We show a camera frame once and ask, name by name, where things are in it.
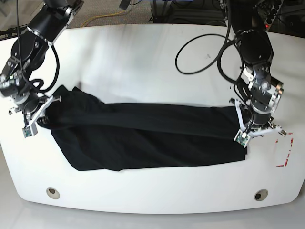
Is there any red tape rectangle marking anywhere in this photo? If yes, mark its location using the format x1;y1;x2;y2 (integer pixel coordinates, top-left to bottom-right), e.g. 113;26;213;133
274;132;294;167

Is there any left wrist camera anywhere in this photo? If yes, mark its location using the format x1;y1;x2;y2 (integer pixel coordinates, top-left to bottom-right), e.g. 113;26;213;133
234;129;251;148

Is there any left table cable grommet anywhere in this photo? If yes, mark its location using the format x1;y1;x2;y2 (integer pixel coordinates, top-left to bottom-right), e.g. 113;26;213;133
46;187;60;199

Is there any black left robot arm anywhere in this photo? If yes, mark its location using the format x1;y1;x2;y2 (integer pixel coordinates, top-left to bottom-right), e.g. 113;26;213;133
216;0;286;147

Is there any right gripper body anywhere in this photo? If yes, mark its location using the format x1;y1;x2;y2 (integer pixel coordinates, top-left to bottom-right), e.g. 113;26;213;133
9;92;62;127

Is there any black cable loop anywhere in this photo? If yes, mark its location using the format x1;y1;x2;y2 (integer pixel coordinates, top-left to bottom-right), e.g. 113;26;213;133
175;33;236;75

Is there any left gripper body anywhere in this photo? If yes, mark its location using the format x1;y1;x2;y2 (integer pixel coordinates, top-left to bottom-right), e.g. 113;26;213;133
230;98;286;139

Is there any black T-shirt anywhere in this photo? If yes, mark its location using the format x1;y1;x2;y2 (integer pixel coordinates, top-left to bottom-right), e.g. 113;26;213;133
39;86;247;171

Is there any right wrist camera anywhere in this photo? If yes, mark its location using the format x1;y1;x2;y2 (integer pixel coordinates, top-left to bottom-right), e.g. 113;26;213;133
22;125;38;138

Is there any table cable grommet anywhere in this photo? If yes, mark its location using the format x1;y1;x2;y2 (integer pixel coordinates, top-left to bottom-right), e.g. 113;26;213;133
46;187;60;199
254;189;268;201

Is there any right table cable grommet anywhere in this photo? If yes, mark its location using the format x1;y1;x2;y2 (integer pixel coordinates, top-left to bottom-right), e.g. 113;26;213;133
254;189;268;201

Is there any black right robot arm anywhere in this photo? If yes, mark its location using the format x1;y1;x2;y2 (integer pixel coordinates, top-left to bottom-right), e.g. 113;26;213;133
0;0;84;126

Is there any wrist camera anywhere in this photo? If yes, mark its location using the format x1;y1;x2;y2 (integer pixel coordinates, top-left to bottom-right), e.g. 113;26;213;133
234;129;251;148
22;125;38;138

